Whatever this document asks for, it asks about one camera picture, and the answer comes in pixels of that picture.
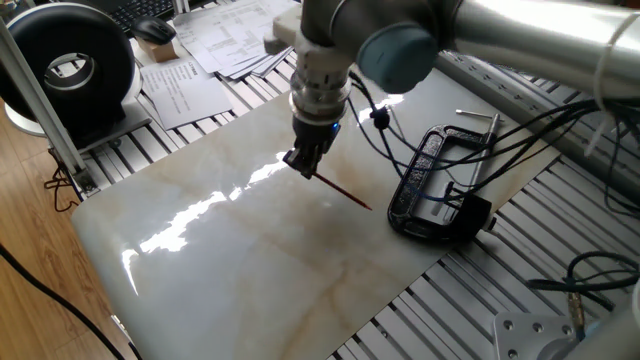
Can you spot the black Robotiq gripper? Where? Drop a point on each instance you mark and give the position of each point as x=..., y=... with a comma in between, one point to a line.
x=315, y=135

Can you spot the red pencil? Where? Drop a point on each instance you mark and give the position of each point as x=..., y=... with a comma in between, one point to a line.
x=345, y=192

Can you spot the black metal C-clamp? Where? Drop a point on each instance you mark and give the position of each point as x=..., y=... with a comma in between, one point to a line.
x=412, y=172

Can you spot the white marble slab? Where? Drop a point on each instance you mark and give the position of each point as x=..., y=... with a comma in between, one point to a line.
x=250, y=260

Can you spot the single white paper sheet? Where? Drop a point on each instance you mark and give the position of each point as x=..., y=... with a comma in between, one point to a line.
x=185, y=97

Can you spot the stack of printed papers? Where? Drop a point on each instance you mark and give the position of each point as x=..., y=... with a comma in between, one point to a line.
x=225, y=35

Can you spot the small wooden block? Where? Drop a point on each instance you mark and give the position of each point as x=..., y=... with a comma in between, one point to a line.
x=160, y=51

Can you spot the black computer mouse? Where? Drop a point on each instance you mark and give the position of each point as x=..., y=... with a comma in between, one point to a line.
x=152, y=30

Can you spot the black computer keyboard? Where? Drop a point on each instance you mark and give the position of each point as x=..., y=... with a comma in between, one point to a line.
x=140, y=10

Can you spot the silver metal mounting plate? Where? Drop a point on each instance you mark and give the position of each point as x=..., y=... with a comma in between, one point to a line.
x=525, y=340

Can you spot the black round fan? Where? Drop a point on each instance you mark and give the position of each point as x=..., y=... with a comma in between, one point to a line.
x=30, y=45

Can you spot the slanted aluminium frame post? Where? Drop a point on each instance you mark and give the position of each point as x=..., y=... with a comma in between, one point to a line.
x=35, y=95

